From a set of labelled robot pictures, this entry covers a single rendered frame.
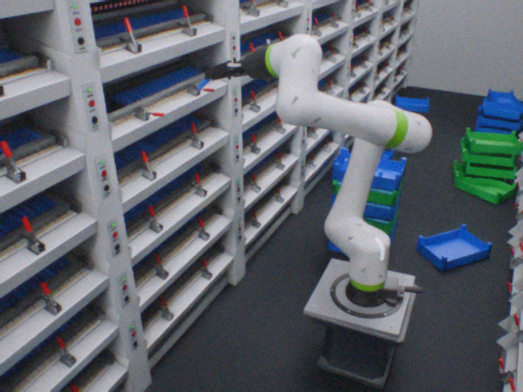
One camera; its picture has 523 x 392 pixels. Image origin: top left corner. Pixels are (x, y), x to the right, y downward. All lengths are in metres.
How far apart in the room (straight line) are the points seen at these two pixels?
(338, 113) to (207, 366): 1.09
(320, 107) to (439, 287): 1.33
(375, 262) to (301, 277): 0.75
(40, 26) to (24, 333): 0.74
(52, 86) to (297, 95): 0.57
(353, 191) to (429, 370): 0.75
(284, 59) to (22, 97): 0.62
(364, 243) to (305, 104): 0.56
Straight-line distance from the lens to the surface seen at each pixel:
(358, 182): 1.66
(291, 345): 1.98
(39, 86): 1.18
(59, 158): 1.27
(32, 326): 1.38
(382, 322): 1.66
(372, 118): 1.37
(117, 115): 1.42
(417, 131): 1.48
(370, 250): 1.58
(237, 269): 2.22
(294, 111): 1.22
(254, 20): 1.94
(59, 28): 1.21
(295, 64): 1.25
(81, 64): 1.25
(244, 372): 1.89
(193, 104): 1.63
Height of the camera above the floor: 1.43
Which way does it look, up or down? 29 degrees down
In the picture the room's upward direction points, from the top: straight up
